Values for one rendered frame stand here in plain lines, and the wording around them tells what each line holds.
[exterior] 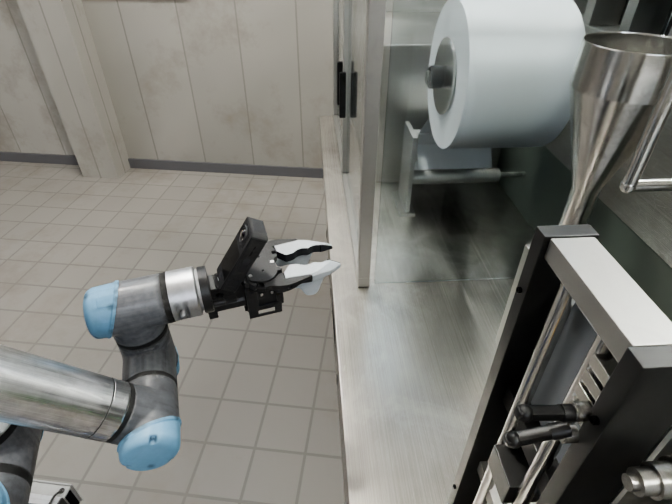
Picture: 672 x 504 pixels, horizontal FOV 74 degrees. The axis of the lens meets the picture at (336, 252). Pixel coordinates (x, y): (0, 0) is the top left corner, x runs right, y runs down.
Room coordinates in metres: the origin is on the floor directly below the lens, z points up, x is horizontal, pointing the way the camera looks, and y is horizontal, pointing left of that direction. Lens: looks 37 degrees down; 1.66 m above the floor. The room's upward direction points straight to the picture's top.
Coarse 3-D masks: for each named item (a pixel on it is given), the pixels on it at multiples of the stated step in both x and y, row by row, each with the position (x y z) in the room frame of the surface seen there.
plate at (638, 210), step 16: (656, 144) 0.81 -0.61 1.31; (656, 160) 0.79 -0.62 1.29; (656, 176) 0.77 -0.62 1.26; (608, 192) 0.88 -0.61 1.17; (640, 192) 0.79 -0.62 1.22; (656, 192) 0.76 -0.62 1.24; (624, 208) 0.81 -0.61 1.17; (640, 208) 0.77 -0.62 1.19; (656, 208) 0.74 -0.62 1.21; (640, 224) 0.76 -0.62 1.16; (656, 224) 0.72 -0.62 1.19; (656, 240) 0.70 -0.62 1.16
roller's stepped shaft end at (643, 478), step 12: (636, 468) 0.16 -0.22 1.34; (648, 468) 0.16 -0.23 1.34; (660, 468) 0.16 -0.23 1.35; (624, 480) 0.16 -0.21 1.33; (636, 480) 0.16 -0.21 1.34; (648, 480) 0.16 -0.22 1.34; (660, 480) 0.15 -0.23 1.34; (636, 492) 0.15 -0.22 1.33; (648, 492) 0.15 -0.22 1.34; (660, 492) 0.15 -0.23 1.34
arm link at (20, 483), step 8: (0, 464) 0.33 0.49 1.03; (8, 464) 0.34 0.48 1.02; (0, 472) 0.32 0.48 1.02; (8, 472) 0.33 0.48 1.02; (16, 472) 0.33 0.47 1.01; (24, 472) 0.34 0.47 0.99; (0, 480) 0.31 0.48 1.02; (8, 480) 0.32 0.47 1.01; (16, 480) 0.32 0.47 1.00; (24, 480) 0.33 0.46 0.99; (32, 480) 0.34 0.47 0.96; (0, 488) 0.29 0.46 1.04; (8, 488) 0.30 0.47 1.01; (16, 488) 0.31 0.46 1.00; (24, 488) 0.32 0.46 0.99; (0, 496) 0.28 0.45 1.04; (8, 496) 0.29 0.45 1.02; (16, 496) 0.30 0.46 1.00; (24, 496) 0.31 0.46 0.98
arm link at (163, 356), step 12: (168, 336) 0.47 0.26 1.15; (120, 348) 0.43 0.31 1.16; (132, 348) 0.43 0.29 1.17; (144, 348) 0.43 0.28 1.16; (156, 348) 0.44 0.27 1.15; (168, 348) 0.46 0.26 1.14; (132, 360) 0.42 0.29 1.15; (144, 360) 0.42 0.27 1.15; (156, 360) 0.42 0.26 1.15; (168, 360) 0.43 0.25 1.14; (132, 372) 0.40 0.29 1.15; (168, 372) 0.41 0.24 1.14
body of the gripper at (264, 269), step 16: (272, 256) 0.54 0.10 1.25; (256, 272) 0.51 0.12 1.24; (272, 272) 0.51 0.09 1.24; (208, 288) 0.48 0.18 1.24; (240, 288) 0.50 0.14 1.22; (256, 288) 0.49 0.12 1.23; (208, 304) 0.47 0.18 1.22; (224, 304) 0.49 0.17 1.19; (240, 304) 0.50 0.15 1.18; (256, 304) 0.49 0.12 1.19; (272, 304) 0.50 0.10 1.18
